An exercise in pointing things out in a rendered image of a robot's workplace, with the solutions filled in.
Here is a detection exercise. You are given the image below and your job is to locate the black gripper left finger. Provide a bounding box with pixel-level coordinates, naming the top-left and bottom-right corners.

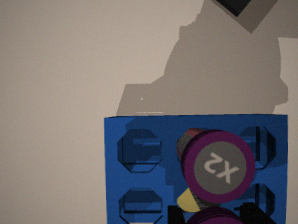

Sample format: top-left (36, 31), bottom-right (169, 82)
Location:
top-left (168, 205), bottom-right (186, 224)

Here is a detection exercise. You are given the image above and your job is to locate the blue tube rack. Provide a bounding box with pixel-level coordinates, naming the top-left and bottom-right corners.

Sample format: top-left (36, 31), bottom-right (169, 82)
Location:
top-left (104, 114), bottom-right (288, 224)

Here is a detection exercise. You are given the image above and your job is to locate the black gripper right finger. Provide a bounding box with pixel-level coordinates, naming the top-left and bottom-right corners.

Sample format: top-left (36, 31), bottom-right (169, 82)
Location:
top-left (239, 202), bottom-right (277, 224)

